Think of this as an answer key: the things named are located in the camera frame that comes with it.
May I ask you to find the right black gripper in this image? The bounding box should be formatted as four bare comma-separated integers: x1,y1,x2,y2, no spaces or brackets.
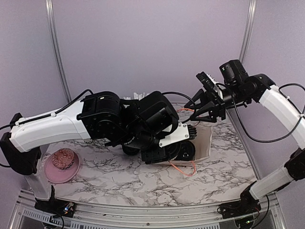
184,83,250,123

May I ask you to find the kraft paper bag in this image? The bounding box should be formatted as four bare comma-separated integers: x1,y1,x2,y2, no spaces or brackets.
152,108,213,177

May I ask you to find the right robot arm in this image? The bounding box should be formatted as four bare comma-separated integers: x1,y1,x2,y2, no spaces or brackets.
184,60,305,214

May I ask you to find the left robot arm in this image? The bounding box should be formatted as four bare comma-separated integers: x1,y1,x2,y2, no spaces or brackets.
0,89,197,212

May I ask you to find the stack of black lids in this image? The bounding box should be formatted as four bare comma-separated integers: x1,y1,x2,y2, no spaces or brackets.
122,146,140,156

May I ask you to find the stack of white paper cups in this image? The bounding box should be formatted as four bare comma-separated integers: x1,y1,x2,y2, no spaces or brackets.
84,139,105,146

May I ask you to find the bundle of white wrapped straws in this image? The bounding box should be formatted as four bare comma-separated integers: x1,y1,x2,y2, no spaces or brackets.
123,92,149,100

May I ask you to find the red patterned bowl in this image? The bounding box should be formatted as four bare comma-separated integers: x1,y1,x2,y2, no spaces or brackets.
51,148,75,170

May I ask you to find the pink plate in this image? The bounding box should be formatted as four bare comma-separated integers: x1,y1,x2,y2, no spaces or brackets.
43,154,80,184

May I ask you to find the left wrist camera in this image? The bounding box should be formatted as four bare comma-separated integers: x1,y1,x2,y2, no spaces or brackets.
159,123,197,147

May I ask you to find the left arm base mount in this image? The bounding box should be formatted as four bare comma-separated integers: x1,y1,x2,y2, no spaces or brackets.
34,185,76,218

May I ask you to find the right aluminium frame post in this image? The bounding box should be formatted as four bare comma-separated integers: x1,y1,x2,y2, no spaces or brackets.
239,0,257,63

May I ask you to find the aluminium frame post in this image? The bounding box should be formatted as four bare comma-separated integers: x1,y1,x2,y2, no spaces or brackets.
239,0,257,63
45,0,71,102

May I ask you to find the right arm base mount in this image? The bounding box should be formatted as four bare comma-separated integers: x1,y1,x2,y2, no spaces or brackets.
217,184,262,219

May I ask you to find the front aluminium rail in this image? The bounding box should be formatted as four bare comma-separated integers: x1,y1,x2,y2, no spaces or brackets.
8,189,287,229

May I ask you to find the left aluminium frame post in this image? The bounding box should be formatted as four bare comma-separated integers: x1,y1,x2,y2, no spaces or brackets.
45,0,71,102

